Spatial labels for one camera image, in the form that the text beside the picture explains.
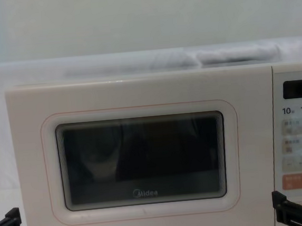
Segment cream microwave oven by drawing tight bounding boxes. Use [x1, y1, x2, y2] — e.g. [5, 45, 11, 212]
[3, 60, 302, 226]

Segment oven control panel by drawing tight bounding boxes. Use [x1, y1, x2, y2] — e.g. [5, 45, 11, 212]
[271, 64, 302, 226]

